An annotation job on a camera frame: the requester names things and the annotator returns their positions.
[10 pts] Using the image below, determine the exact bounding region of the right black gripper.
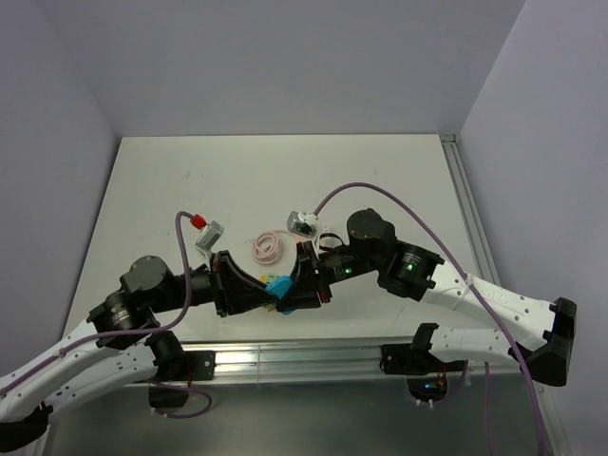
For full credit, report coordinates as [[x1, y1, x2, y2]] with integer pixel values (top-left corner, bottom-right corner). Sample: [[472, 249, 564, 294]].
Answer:
[[276, 240, 381, 313]]

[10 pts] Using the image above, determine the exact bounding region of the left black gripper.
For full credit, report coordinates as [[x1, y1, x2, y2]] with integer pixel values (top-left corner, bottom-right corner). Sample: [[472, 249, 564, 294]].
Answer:
[[150, 248, 278, 314]]

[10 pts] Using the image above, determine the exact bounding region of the blue plug adapter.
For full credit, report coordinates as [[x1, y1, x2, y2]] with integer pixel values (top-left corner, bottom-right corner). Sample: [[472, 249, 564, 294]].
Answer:
[[265, 275, 294, 315]]

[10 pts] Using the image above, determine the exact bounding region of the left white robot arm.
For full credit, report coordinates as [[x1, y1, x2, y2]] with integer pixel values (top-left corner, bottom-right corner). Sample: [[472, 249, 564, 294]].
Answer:
[[1, 256, 279, 453]]

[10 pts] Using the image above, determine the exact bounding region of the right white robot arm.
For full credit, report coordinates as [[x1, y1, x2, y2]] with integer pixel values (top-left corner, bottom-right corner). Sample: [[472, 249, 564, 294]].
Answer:
[[276, 209, 577, 387]]

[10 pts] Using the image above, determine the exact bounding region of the pink coiled cord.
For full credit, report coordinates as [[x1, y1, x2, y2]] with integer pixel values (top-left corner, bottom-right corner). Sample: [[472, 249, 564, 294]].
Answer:
[[250, 230, 291, 265]]

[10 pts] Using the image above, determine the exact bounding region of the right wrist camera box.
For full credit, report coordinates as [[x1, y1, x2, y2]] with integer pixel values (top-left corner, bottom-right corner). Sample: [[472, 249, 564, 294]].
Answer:
[[286, 211, 322, 239]]

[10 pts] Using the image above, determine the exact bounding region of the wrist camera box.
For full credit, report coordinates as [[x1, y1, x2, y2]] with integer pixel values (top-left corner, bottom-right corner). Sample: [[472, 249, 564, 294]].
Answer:
[[195, 220, 224, 263], [286, 211, 322, 239]]

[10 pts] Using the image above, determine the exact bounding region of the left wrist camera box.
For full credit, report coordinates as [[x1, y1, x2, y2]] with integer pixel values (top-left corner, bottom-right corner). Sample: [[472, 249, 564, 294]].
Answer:
[[195, 220, 224, 263]]

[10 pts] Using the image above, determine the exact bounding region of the aluminium front rail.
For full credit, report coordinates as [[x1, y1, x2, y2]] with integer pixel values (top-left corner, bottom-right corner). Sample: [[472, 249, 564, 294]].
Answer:
[[113, 337, 471, 387]]

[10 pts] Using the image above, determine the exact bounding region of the aluminium rail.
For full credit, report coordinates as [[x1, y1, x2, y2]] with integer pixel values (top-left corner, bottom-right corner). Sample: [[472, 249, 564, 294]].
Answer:
[[439, 135, 502, 286], [113, 337, 471, 387]]

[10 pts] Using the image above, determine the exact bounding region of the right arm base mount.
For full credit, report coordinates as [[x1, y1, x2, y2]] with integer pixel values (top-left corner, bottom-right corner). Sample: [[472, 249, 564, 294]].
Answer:
[[379, 344, 468, 409]]

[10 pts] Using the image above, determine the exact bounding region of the aluminium right rail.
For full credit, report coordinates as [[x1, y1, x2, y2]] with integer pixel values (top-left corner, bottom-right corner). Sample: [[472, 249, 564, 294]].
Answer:
[[439, 135, 502, 286]]

